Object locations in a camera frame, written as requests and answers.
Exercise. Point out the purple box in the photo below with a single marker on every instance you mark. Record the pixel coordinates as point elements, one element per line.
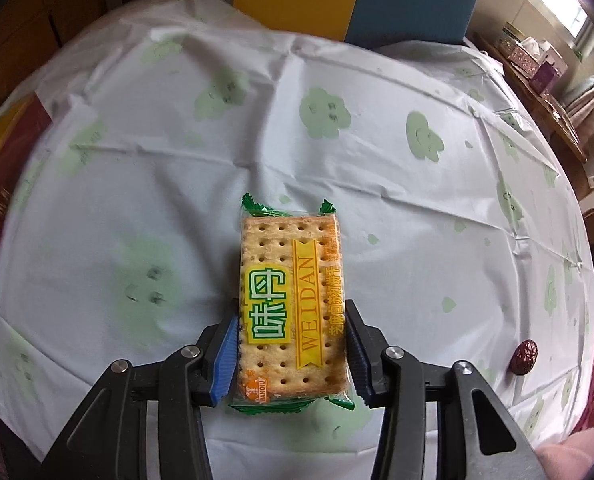
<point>544,80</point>

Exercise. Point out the wooden side table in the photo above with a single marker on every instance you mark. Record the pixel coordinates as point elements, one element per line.
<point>537,105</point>

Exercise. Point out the dried red date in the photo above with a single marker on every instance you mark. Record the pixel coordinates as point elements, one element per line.
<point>523,357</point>

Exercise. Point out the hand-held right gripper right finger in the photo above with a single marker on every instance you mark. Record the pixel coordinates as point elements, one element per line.
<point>359,360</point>

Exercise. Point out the hanging floral curtain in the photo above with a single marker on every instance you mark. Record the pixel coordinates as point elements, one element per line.
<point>592,100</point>

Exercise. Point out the green cracker packet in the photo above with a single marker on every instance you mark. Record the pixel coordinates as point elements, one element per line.
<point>287,285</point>

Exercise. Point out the pink fleece cloth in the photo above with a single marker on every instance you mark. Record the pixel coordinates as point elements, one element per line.
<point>577,455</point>

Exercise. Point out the grey yellow blue sofa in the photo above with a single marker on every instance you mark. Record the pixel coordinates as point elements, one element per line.
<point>402,0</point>

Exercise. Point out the maroon gift box gold interior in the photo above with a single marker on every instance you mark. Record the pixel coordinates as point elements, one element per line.
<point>7,200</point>

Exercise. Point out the wooden cabinet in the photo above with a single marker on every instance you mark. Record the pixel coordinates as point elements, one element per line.
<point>27,10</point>

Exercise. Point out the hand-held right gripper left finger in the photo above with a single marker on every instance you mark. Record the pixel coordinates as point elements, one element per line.
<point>225,360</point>

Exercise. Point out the small white box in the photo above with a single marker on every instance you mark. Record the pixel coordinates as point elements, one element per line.
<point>553,56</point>

